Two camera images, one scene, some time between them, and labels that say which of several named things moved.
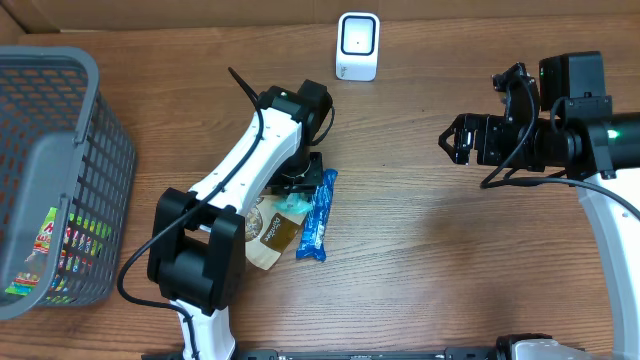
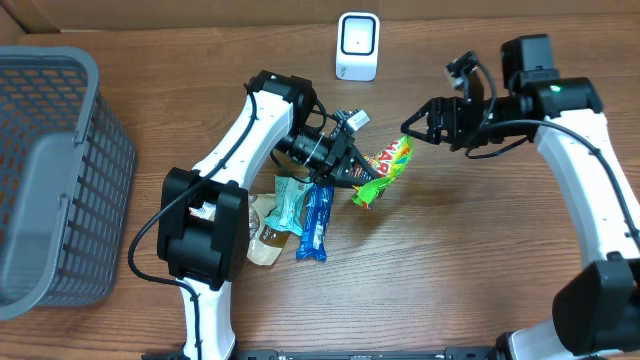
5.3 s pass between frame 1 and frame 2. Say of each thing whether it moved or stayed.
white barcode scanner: stayed
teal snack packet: moved
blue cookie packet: stayed
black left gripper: moved
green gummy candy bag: moved
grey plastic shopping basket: stayed
